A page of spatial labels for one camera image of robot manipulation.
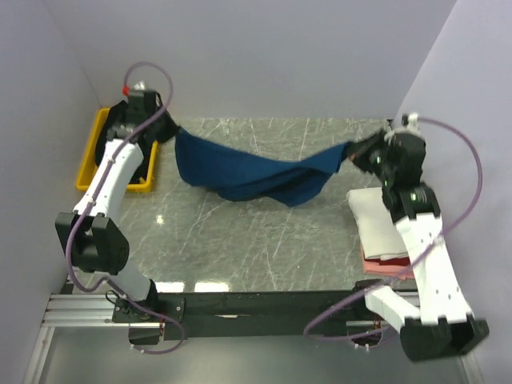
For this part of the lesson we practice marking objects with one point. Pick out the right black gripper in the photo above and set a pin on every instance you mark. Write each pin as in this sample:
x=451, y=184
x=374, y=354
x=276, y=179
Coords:
x=358, y=150

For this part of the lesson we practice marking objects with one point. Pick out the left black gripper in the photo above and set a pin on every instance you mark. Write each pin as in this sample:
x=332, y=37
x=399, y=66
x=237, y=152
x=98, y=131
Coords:
x=178, y=127

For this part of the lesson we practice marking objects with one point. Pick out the blue printed t-shirt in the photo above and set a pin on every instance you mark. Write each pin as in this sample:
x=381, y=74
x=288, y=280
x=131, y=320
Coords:
x=237, y=176

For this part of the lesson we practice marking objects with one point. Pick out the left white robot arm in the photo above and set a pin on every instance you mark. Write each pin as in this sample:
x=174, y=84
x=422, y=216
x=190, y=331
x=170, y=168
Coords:
x=96, y=251

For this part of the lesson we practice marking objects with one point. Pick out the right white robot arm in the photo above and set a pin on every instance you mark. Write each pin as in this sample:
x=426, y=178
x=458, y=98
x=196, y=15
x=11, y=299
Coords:
x=443, y=325

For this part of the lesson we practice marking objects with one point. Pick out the black t-shirt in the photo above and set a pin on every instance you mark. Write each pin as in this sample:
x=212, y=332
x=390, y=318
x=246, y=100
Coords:
x=114, y=113

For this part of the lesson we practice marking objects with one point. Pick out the yellow plastic bin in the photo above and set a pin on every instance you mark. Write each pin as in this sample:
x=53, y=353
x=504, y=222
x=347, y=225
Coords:
x=88, y=167

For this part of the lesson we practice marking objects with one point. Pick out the white folded t-shirt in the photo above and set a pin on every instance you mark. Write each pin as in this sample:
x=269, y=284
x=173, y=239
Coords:
x=378, y=236

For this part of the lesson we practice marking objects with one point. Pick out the red folded t-shirt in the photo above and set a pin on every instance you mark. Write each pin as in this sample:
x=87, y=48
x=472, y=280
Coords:
x=394, y=262

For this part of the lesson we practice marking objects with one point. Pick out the black base beam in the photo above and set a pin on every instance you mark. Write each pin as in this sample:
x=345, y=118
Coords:
x=227, y=314

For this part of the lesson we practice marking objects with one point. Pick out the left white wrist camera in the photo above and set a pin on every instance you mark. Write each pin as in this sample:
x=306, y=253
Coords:
x=138, y=88

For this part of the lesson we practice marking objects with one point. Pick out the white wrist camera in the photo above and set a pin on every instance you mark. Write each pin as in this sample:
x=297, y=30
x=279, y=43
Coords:
x=138, y=88
x=410, y=125

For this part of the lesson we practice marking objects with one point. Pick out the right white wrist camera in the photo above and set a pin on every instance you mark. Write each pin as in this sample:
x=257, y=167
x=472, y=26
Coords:
x=410, y=125

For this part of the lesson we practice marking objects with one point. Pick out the aluminium rail frame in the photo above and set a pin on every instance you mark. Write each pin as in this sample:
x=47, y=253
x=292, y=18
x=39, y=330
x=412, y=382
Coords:
x=66, y=309

